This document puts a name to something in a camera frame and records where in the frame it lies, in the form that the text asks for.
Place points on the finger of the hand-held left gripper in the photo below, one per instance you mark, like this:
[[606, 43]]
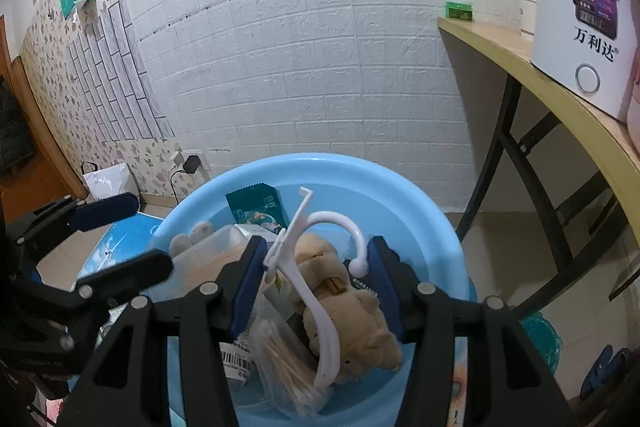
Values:
[[135, 269], [105, 209]]

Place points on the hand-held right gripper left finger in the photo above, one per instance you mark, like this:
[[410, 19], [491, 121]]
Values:
[[247, 287]]

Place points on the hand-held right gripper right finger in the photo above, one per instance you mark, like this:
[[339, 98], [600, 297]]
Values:
[[387, 292]]

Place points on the black bottle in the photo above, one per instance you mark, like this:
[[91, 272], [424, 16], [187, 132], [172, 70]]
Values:
[[360, 284]]

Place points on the clear box of wooden sticks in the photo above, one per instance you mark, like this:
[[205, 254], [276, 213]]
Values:
[[215, 257]]

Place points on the brown plush bear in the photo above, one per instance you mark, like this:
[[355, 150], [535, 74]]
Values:
[[350, 322]]

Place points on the white and yellow plush duck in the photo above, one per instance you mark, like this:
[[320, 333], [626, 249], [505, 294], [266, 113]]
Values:
[[192, 237]]

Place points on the small white labelled packet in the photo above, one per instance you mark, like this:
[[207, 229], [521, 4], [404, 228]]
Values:
[[237, 359]]

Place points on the green snack packet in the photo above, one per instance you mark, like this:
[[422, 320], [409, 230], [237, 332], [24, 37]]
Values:
[[255, 207]]

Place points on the white plastic hanger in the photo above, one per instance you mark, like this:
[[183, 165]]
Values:
[[330, 352]]

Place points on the clear bag of toothpicks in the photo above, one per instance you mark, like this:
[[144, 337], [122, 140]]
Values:
[[285, 367]]

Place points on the blue plastic basin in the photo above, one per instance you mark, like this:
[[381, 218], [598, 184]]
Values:
[[350, 187]]

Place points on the scenery printed desktop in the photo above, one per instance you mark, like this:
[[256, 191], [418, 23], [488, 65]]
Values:
[[115, 247]]

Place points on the white plastic bag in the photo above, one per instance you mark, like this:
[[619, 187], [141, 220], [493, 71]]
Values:
[[107, 182]]

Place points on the wooden door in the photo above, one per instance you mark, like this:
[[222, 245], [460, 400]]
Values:
[[50, 147]]

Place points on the black charger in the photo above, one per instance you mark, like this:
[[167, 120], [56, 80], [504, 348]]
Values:
[[191, 164]]

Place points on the teal waste bin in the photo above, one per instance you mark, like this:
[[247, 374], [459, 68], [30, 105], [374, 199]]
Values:
[[542, 342]]

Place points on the blue slipper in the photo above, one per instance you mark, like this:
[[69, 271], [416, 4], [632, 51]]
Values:
[[620, 364], [597, 369]]

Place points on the wooden side table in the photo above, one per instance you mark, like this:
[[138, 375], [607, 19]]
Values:
[[500, 52]]

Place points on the small green box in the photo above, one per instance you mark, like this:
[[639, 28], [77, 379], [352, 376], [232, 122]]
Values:
[[457, 11]]

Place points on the white electric kettle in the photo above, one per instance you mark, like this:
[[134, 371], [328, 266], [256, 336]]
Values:
[[560, 32]]

